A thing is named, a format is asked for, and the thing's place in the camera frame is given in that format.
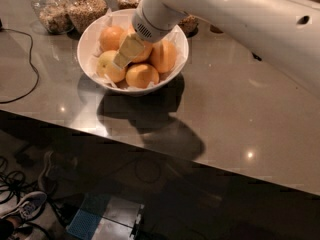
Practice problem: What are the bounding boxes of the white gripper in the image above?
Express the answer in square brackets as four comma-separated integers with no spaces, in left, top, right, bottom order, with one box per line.
[113,0,187,69]

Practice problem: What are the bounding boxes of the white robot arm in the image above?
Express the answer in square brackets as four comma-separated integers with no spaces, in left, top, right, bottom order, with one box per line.
[113,0,320,95]

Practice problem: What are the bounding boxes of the front left yellowish orange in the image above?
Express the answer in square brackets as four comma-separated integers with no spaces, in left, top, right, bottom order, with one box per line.
[96,50,126,83]

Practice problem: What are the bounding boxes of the white paper bowl liner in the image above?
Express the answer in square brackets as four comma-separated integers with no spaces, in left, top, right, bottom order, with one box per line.
[87,7,186,92]

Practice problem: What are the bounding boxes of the white ceramic bowl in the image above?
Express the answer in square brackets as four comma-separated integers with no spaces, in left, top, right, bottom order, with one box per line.
[76,8,189,95]

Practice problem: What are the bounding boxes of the left glass cereal jar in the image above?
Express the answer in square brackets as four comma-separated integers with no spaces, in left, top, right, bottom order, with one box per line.
[31,0,73,34]

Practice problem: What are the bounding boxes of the blue and grey floor box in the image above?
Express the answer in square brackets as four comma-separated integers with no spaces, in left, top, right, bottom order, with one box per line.
[67,194,144,240]

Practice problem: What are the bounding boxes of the grey sneaker on floor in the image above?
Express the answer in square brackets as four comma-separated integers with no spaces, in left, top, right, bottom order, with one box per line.
[1,191,47,222]

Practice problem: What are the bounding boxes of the black cable on table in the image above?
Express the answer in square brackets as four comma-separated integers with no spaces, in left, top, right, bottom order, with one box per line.
[0,28,40,105]

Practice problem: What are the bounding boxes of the tangled black floor cables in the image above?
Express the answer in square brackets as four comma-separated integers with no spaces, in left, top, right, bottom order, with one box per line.
[0,155,78,240]

